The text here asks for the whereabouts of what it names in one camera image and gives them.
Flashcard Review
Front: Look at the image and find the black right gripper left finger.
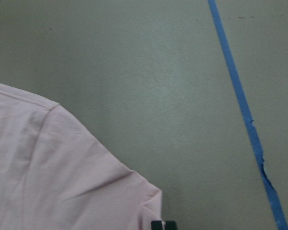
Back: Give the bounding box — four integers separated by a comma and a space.
151, 220, 164, 230

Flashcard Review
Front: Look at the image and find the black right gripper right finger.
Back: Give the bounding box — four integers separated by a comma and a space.
165, 220, 177, 230

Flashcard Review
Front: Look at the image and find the pink Snoopy t-shirt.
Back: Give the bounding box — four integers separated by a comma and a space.
0, 84, 162, 230

